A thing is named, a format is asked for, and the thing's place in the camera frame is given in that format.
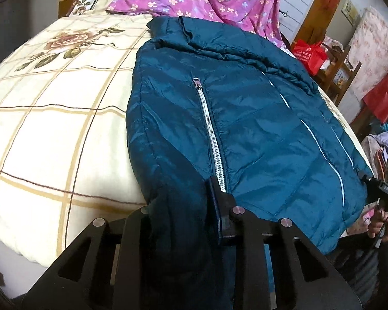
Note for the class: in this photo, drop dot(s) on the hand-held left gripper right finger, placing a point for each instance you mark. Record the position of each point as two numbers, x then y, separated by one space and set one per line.
216 213

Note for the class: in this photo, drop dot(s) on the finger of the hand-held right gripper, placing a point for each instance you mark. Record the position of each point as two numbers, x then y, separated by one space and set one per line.
365 178

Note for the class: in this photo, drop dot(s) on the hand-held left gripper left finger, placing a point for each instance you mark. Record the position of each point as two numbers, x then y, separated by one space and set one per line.
134 232

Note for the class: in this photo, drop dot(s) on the teal puffer jacket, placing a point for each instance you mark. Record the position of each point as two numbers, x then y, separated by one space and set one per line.
255 119

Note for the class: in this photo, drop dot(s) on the red cloth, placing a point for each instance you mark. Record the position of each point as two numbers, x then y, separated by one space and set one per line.
383 98

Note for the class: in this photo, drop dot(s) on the person's grey clothing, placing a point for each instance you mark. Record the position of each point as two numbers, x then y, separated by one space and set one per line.
368 274

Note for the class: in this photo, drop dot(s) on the wooden chair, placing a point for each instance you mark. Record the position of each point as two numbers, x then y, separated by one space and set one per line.
339 74

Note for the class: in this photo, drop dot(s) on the pink floral mattress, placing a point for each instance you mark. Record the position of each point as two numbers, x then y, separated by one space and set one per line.
373 51

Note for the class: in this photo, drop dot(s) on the red shopping bag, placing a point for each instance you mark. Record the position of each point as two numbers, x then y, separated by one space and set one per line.
308 55

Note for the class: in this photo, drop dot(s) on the bed with cream checked sheet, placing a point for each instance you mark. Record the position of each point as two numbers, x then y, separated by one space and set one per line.
68 103

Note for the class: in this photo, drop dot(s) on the grey wardrobe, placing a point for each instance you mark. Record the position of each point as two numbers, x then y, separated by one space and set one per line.
22 9

